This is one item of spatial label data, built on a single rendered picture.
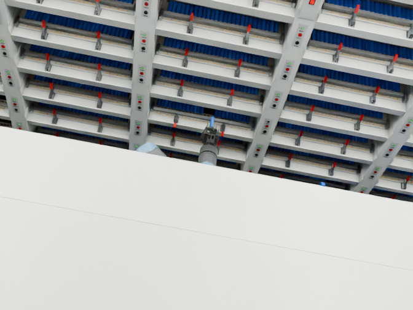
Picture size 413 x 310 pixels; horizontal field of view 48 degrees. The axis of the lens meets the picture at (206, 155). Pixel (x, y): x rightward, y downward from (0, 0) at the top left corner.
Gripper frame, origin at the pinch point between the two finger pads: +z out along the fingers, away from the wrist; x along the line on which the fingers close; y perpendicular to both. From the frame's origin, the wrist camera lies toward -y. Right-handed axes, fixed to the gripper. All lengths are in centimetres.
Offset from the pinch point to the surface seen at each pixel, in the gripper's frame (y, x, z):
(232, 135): -9.7, -12.9, 7.5
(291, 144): -9.1, -47.2, 8.2
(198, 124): -8.7, 6.9, 9.8
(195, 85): 15.2, 12.2, 13.3
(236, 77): 30.1, -7.3, 5.8
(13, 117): -29, 113, 9
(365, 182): -28, -99, 8
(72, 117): -26, 80, 15
